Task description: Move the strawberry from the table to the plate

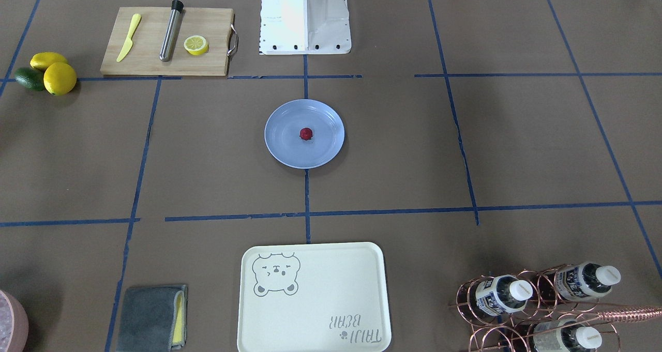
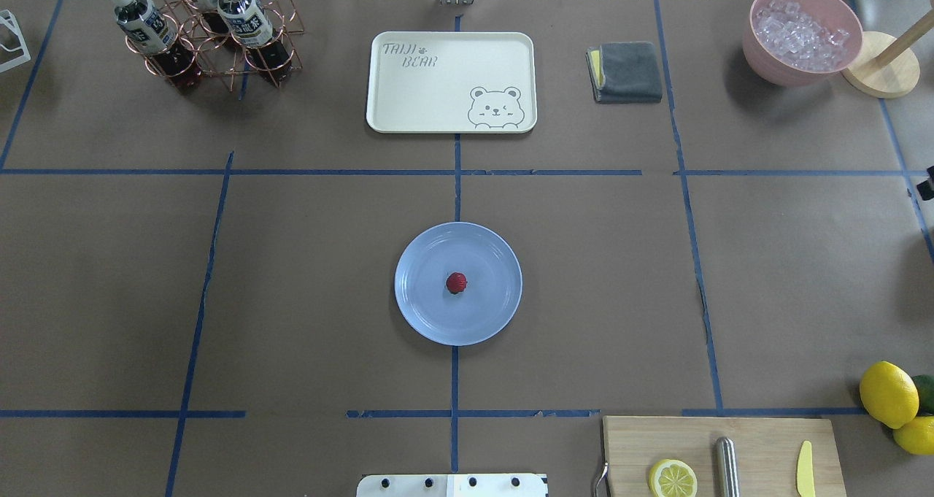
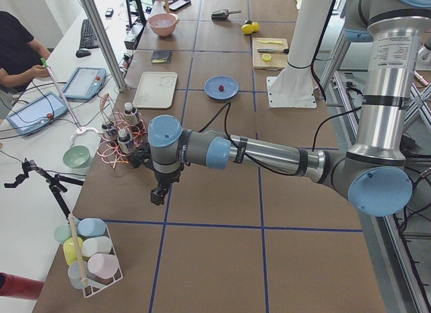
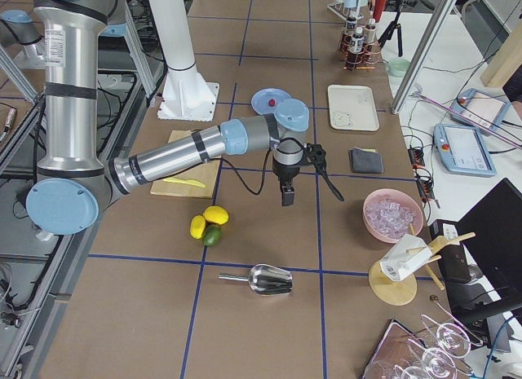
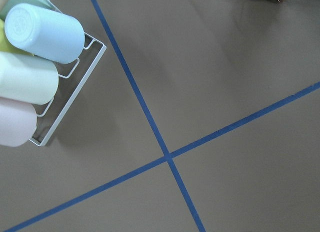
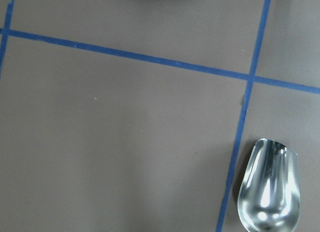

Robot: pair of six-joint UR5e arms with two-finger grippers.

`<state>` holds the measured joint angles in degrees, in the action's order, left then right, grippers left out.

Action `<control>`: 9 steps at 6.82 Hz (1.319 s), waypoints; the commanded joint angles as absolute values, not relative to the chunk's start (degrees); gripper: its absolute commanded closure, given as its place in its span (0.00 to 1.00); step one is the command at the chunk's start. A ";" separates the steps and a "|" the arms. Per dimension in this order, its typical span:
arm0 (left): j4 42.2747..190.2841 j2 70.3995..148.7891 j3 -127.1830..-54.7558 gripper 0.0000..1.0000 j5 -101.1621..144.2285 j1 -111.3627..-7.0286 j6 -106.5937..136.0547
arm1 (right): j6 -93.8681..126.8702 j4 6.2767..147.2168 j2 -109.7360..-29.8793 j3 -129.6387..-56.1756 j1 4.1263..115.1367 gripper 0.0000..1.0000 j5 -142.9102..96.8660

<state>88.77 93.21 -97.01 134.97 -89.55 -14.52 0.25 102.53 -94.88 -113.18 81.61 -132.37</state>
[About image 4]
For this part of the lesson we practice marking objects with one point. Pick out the blue tablet far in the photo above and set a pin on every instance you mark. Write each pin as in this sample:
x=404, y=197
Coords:
x=480, y=108

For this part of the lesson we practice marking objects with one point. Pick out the black tripod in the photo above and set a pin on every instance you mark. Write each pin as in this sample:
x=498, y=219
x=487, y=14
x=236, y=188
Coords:
x=393, y=27

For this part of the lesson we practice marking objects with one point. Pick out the cream bear tray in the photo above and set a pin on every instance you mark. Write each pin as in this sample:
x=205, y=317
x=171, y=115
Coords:
x=352, y=108

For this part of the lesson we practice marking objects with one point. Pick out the yellow lemon elongated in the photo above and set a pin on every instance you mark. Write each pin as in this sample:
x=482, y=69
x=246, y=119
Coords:
x=197, y=227

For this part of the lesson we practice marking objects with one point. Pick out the wine glass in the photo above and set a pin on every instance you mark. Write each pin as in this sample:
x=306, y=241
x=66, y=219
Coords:
x=451, y=337
x=436, y=361

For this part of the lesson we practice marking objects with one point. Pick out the white cup rack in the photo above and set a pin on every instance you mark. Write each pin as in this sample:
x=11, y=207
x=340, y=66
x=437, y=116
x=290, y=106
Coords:
x=344, y=8

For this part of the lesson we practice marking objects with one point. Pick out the red bottle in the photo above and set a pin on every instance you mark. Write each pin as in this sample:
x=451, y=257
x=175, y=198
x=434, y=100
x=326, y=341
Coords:
x=378, y=9

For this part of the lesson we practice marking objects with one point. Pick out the aluminium frame post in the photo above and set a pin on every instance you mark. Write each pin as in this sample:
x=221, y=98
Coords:
x=430, y=34

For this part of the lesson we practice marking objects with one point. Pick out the tea bottle front of rack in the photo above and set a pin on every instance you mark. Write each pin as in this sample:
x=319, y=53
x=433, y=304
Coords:
x=354, y=54

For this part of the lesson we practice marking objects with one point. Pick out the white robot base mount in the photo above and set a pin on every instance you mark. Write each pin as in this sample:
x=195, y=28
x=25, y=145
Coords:
x=186, y=94

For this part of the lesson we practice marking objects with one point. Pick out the green lime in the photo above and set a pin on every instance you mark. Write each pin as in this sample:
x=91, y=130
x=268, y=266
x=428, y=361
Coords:
x=212, y=235

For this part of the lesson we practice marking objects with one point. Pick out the green bowl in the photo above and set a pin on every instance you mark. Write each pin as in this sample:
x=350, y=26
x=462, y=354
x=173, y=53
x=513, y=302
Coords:
x=397, y=67

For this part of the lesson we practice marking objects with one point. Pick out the tea bottle right of rack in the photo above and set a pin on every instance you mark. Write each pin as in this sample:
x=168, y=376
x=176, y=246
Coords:
x=369, y=33

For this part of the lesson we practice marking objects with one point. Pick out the black monitor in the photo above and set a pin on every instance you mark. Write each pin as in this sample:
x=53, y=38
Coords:
x=496, y=248

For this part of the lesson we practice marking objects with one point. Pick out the yellow plastic knife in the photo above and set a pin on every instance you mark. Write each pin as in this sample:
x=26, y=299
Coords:
x=190, y=182

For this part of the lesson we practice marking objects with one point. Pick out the blue plate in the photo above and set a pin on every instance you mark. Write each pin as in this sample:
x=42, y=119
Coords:
x=259, y=101

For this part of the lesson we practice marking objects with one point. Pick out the wooden cutting board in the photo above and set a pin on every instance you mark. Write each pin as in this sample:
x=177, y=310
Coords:
x=206, y=173

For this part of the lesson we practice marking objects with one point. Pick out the steel ice scoop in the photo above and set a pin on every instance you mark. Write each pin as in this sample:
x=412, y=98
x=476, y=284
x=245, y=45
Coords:
x=264, y=279

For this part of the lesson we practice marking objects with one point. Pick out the yellow lemon round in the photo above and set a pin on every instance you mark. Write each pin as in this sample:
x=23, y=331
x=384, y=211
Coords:
x=216, y=214

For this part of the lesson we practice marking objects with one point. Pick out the blue tablet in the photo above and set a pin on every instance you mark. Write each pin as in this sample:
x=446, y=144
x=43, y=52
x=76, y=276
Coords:
x=480, y=108
x=462, y=150

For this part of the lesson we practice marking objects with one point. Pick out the wooden stand base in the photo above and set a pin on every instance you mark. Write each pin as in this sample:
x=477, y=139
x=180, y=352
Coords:
x=403, y=292

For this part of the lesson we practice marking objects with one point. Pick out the copper wire bottle rack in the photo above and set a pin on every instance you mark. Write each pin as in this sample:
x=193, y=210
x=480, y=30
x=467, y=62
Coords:
x=370, y=57

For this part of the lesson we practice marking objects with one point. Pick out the tea bottle left of rack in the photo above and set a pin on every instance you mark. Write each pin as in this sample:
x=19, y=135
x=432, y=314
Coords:
x=348, y=30

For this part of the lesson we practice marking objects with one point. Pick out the wine glass far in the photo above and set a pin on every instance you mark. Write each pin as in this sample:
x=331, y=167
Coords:
x=436, y=361

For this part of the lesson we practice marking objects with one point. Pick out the pink bowl of ice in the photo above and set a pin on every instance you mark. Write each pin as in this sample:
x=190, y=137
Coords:
x=389, y=214

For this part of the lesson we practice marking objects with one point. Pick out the white paper carton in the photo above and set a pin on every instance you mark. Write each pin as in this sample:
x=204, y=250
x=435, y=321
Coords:
x=404, y=258

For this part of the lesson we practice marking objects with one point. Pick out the wine glass near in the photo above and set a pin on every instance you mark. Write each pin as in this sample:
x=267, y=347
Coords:
x=451, y=337

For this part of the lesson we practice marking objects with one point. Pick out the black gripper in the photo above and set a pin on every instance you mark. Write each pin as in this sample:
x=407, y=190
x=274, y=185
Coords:
x=285, y=174

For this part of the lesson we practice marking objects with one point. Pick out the blue tablet near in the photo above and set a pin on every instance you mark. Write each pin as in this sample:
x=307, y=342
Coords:
x=462, y=150

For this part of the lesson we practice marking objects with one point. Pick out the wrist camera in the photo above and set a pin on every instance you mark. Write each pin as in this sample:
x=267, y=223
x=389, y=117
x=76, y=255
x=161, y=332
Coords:
x=314, y=154

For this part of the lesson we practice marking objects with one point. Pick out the tea bottle of rack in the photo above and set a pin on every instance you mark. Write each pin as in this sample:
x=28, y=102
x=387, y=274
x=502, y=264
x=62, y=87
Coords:
x=369, y=33
x=354, y=54
x=348, y=30

